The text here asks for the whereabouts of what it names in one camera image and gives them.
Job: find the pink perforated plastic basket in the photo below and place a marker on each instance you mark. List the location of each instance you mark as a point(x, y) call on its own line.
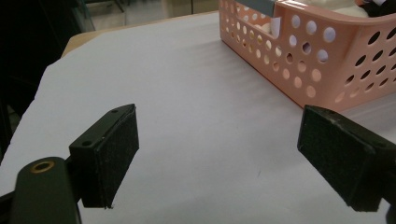
point(311, 46)

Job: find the dark cloth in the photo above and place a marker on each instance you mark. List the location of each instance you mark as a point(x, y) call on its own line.
point(378, 8)

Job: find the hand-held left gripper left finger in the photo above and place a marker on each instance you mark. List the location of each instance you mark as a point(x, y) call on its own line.
point(106, 155)

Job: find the white cloth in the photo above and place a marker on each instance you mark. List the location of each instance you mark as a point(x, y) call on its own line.
point(339, 9)

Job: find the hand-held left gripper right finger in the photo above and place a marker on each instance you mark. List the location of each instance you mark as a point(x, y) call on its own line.
point(342, 155)

